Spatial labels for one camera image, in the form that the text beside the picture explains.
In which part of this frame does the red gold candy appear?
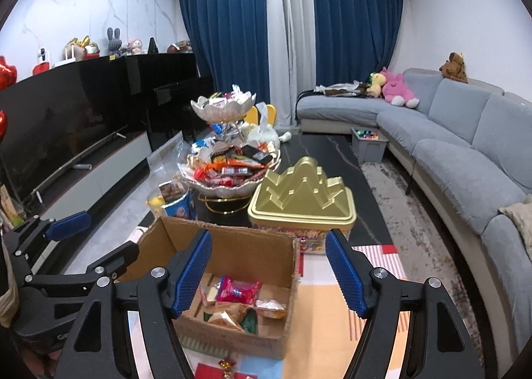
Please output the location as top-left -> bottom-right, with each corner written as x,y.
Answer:
218,358 -> 235,379

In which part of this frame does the pink snack packet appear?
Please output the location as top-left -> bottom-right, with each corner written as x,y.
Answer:
215,276 -> 262,306

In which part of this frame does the brown cardboard box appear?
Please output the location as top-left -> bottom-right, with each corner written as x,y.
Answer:
119,217 -> 299,360

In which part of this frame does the yellow bear figurine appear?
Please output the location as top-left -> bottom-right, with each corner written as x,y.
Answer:
147,191 -> 166,218

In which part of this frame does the white tv cabinet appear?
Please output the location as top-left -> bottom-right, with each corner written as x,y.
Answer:
33,133 -> 152,274

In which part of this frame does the clear jar of nuts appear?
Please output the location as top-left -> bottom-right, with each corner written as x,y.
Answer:
159,180 -> 197,220

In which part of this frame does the colourful patterned mat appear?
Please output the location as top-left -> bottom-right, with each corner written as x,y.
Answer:
128,245 -> 409,378

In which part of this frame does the clear bag of peanuts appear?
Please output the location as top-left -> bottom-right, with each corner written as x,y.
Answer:
147,131 -> 192,196

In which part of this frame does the black television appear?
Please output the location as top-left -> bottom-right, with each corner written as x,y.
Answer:
1,57 -> 133,201

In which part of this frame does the tiered shell snack tray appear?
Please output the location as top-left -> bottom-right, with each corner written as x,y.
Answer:
178,84 -> 281,215

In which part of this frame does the gold lidded tin box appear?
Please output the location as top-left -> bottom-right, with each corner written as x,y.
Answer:
248,156 -> 357,255

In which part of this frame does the grey sectional sofa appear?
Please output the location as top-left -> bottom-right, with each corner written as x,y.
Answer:
296,68 -> 531,373

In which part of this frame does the grey storage bin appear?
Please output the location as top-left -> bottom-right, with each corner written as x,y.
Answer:
351,126 -> 389,163

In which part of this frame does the grey bunny plush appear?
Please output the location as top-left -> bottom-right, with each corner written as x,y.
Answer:
107,28 -> 122,56

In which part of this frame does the pink plush toy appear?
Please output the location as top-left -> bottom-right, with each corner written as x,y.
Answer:
380,67 -> 419,108

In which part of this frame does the yellow plush toy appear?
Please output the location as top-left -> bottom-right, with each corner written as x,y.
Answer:
366,73 -> 387,98

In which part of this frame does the brown teddy bear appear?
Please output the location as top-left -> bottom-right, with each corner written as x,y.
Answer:
439,52 -> 468,84

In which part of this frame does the blue curtain left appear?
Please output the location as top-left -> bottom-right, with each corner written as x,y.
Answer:
180,0 -> 271,103

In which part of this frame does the blue curtain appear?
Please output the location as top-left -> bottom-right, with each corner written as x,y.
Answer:
180,0 -> 271,103
314,0 -> 404,85

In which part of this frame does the white sheer curtain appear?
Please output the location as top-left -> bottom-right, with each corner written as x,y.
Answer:
266,0 -> 317,128

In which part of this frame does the blue curtain right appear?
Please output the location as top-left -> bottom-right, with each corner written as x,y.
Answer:
314,0 -> 404,85

